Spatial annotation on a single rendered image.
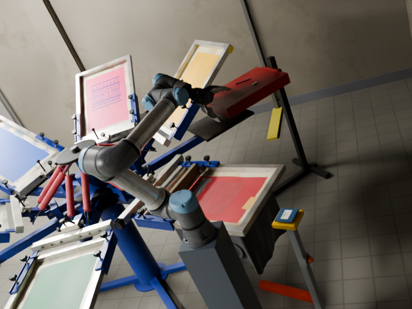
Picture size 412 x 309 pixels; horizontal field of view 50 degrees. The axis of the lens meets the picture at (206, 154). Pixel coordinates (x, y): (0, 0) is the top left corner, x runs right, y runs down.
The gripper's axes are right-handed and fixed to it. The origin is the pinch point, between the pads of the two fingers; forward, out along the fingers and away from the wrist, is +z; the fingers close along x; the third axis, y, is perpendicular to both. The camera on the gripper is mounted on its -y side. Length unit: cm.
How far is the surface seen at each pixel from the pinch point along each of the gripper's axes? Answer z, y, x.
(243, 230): 19, -30, -61
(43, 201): -127, -53, -116
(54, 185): -124, -57, -103
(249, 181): 3, -73, -48
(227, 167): -16, -85, -49
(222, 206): -3, -55, -63
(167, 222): -26, -39, -81
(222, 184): -13, -75, -57
